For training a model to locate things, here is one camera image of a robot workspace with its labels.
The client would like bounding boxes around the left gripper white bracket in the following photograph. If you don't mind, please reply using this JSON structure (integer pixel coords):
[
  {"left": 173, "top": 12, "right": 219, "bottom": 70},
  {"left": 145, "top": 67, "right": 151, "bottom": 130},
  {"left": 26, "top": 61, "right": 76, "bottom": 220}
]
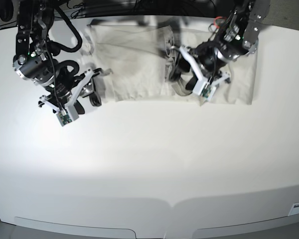
[{"left": 169, "top": 41, "right": 231, "bottom": 95}]

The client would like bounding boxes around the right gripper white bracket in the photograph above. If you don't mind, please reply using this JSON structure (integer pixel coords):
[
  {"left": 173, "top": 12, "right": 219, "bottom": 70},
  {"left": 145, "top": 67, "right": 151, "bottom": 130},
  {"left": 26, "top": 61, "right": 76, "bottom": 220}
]
[{"left": 38, "top": 60, "right": 105, "bottom": 117}]

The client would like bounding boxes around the white T-shirt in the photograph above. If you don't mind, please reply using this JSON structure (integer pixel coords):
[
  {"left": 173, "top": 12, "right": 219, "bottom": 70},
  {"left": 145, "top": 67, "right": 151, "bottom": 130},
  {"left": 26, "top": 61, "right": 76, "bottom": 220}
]
[{"left": 81, "top": 22, "right": 257, "bottom": 105}]

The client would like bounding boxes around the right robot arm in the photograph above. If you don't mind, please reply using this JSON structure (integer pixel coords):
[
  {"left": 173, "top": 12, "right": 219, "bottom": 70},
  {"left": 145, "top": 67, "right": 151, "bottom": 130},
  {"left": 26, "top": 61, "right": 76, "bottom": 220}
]
[{"left": 12, "top": 0, "right": 103, "bottom": 121}]

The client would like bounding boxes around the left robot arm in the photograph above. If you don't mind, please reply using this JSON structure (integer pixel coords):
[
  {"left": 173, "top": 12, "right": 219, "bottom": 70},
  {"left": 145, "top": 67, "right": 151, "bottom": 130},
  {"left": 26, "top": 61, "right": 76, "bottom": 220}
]
[{"left": 166, "top": 0, "right": 271, "bottom": 99}]

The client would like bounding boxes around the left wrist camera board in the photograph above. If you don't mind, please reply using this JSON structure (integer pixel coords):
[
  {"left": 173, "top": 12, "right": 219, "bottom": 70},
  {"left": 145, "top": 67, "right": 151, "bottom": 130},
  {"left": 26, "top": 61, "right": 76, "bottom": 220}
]
[{"left": 192, "top": 81, "right": 217, "bottom": 102}]

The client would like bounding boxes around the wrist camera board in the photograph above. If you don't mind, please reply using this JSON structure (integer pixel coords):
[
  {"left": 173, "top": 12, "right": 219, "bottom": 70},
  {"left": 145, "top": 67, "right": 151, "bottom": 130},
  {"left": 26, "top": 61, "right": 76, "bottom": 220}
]
[
  {"left": 55, "top": 106, "right": 79, "bottom": 126},
  {"left": 192, "top": 81, "right": 217, "bottom": 102}
]

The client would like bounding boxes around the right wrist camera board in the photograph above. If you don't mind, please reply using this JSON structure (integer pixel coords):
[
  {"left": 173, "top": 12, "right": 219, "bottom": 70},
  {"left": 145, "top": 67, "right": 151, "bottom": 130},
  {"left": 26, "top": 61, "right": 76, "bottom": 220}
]
[{"left": 55, "top": 106, "right": 79, "bottom": 126}]

